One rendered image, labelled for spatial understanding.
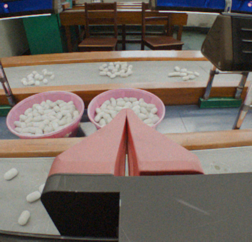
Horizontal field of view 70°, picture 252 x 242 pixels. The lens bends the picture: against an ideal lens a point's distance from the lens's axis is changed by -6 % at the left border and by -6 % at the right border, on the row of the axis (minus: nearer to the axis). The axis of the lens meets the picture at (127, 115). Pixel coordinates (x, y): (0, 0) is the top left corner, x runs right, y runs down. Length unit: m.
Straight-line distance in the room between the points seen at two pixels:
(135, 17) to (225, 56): 2.70
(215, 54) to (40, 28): 3.00
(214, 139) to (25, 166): 0.53
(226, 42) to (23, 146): 0.54
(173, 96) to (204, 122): 0.16
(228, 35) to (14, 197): 0.53
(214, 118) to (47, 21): 2.72
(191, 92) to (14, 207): 0.74
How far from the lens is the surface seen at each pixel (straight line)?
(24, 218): 0.47
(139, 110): 0.70
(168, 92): 0.82
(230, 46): 0.29
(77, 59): 1.12
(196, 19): 5.61
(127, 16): 2.95
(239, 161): 0.61
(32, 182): 0.54
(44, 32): 3.18
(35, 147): 0.58
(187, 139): 0.57
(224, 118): 0.86
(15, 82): 1.04
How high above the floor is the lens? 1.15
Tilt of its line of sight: 37 degrees down
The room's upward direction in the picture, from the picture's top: straight up
